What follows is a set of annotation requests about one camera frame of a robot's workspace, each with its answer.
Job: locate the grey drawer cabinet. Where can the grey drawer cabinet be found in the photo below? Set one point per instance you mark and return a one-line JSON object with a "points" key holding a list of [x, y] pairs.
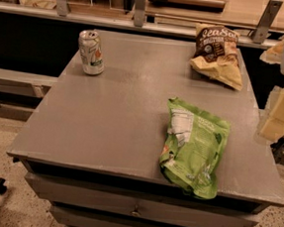
{"points": [[108, 130]]}

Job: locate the green rice chip bag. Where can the green rice chip bag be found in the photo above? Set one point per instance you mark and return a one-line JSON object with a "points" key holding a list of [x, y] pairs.
{"points": [[195, 142]]}

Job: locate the brown yellow chip bag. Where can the brown yellow chip bag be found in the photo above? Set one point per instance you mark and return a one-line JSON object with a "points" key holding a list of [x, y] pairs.
{"points": [[216, 54]]}

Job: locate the upper drawer with knob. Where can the upper drawer with knob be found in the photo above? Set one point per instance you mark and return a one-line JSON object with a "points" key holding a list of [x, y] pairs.
{"points": [[74, 193]]}

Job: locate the grey metal bracket right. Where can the grey metal bracket right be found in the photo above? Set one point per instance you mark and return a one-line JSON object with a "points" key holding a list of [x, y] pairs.
{"points": [[258, 35]]}

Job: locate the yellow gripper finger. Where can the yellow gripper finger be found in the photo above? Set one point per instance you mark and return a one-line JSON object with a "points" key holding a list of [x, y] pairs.
{"points": [[271, 124], [274, 54]]}

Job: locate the grey metal bracket middle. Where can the grey metal bracket middle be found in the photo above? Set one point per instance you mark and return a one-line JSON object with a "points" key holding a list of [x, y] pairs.
{"points": [[139, 13]]}

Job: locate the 7up soda can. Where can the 7up soda can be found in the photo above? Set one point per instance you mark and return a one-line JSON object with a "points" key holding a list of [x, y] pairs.
{"points": [[89, 43]]}

